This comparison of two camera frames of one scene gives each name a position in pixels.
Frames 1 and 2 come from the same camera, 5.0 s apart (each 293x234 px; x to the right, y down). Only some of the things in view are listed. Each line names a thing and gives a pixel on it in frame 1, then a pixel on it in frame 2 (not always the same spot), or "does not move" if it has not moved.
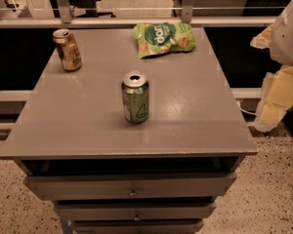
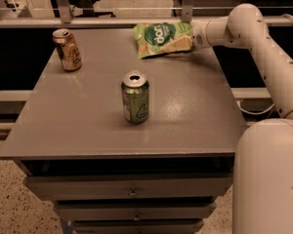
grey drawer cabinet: x=107 y=175 does not move
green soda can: x=136 y=97 does not move
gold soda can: x=68 y=50 does not move
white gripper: x=289 y=39 -> x=198 y=36
